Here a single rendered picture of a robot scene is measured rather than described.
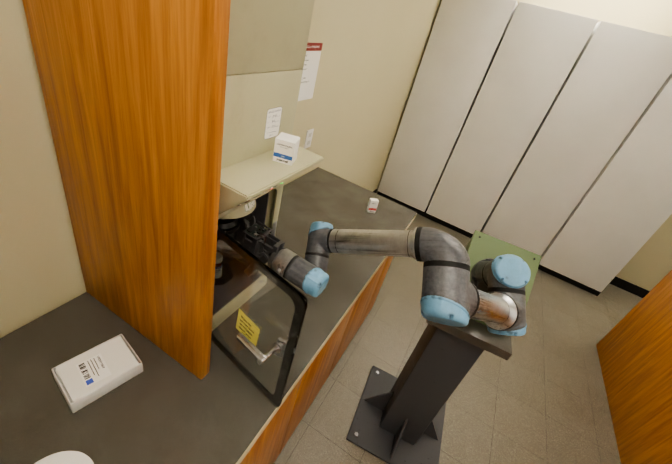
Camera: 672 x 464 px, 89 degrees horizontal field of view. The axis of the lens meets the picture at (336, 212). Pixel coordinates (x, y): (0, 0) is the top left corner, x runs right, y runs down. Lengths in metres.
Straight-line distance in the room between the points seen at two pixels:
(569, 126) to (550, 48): 0.67
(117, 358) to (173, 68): 0.77
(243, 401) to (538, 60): 3.31
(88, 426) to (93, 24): 0.85
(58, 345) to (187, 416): 0.41
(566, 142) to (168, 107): 3.39
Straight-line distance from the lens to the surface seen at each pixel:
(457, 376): 1.74
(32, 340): 1.27
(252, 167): 0.83
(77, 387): 1.10
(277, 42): 0.84
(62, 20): 0.87
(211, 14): 0.57
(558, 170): 3.75
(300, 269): 0.95
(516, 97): 3.61
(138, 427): 1.06
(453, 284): 0.89
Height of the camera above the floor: 1.88
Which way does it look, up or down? 31 degrees down
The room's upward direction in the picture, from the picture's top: 15 degrees clockwise
